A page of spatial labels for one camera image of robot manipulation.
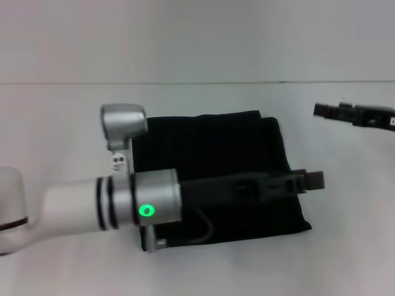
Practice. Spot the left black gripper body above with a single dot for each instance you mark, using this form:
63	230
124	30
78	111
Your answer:
222	188

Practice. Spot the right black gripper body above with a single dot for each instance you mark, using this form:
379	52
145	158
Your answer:
375	118

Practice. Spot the black shirt with white print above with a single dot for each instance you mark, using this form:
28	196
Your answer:
222	145

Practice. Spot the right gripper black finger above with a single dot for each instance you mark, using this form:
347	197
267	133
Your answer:
331	111

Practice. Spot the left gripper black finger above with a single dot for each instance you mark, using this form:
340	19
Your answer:
293	185

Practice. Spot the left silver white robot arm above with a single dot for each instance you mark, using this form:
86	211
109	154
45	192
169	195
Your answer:
92	203

